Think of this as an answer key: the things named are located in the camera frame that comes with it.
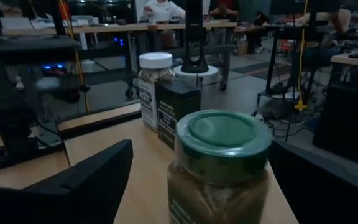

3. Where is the white bucket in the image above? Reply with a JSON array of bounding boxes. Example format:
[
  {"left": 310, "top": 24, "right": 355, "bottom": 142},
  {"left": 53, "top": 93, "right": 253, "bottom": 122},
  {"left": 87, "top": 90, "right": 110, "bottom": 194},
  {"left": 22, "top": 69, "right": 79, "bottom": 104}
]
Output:
[{"left": 80, "top": 58, "right": 97, "bottom": 74}]

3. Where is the black box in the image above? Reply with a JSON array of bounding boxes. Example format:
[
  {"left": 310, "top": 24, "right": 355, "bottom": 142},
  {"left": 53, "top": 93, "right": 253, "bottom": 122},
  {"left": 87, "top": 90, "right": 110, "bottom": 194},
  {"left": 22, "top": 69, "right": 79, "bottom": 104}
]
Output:
[{"left": 312, "top": 80, "right": 358, "bottom": 169}]

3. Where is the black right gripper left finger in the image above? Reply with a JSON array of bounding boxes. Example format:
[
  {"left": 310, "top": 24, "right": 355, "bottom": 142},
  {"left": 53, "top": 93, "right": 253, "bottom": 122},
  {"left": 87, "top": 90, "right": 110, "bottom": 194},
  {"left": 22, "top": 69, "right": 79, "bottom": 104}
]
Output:
[{"left": 0, "top": 139, "right": 134, "bottom": 224}]

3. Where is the white-lid spice jar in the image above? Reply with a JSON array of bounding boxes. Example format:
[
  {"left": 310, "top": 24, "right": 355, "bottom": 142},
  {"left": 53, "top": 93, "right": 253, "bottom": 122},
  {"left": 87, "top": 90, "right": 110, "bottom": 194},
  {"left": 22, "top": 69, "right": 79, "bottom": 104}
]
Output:
[{"left": 137, "top": 51, "right": 177, "bottom": 131}]

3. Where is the black aluminium table frame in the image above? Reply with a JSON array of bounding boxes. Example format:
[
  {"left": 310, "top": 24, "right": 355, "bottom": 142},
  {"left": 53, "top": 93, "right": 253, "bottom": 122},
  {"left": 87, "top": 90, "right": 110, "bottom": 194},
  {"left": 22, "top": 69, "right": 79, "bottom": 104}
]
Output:
[{"left": 0, "top": 110, "right": 142, "bottom": 175}]

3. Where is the green-lid oregano jar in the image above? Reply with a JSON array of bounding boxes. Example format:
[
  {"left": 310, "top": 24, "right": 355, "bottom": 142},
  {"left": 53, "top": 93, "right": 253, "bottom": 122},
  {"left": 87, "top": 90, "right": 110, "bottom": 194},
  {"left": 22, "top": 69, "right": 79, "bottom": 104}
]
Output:
[{"left": 166, "top": 108, "right": 273, "bottom": 224}]

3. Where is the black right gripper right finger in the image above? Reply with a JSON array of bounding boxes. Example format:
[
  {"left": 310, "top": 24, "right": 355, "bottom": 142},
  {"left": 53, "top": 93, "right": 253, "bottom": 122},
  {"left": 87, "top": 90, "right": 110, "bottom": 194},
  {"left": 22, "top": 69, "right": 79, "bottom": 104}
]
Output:
[{"left": 267, "top": 139, "right": 358, "bottom": 224}]

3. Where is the black stand on white disc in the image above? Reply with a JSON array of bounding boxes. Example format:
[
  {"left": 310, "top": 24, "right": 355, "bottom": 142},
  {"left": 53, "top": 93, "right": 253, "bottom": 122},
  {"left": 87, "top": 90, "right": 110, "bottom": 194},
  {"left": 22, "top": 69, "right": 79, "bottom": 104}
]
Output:
[{"left": 173, "top": 0, "right": 222, "bottom": 88}]

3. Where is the wooden desk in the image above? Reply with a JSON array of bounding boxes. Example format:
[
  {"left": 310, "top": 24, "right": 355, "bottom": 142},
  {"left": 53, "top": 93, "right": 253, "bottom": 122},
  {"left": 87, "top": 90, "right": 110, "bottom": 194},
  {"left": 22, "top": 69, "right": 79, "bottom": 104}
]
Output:
[{"left": 330, "top": 52, "right": 358, "bottom": 69}]

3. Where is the yellow hanging cable with plug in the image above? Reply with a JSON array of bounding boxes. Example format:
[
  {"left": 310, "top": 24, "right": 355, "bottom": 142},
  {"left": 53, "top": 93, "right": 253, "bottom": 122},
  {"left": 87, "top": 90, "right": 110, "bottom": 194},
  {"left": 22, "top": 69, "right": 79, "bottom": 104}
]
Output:
[{"left": 294, "top": 0, "right": 309, "bottom": 112}]

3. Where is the person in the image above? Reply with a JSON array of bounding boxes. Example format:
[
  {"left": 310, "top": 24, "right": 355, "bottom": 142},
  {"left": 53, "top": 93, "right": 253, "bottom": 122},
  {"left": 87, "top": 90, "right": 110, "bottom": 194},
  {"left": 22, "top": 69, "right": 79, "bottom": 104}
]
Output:
[
  {"left": 208, "top": 0, "right": 240, "bottom": 20},
  {"left": 141, "top": 0, "right": 186, "bottom": 23},
  {"left": 303, "top": 0, "right": 354, "bottom": 68}
]

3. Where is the long wooden workbench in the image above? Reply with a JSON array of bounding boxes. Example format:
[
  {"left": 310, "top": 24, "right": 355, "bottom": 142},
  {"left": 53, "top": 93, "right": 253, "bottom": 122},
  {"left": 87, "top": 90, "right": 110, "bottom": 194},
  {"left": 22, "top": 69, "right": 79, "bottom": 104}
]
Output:
[{"left": 1, "top": 21, "right": 239, "bottom": 94}]

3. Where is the black cart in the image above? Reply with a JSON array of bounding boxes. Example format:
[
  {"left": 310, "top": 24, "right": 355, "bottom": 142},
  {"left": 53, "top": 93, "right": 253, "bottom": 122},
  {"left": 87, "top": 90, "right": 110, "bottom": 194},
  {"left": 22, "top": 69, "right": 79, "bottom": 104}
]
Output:
[{"left": 256, "top": 23, "right": 321, "bottom": 105}]

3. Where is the black spice tin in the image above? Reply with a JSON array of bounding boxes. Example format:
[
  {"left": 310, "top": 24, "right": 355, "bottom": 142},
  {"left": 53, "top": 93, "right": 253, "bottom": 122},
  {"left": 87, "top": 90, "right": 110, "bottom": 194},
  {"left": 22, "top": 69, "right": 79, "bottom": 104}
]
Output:
[{"left": 154, "top": 79, "right": 202, "bottom": 152}]

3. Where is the computer with blue lights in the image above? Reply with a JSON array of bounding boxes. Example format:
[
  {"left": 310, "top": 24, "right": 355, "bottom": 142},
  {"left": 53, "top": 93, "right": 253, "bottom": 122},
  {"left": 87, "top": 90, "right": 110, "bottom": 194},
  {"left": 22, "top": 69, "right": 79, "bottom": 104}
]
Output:
[{"left": 104, "top": 32, "right": 129, "bottom": 50}]

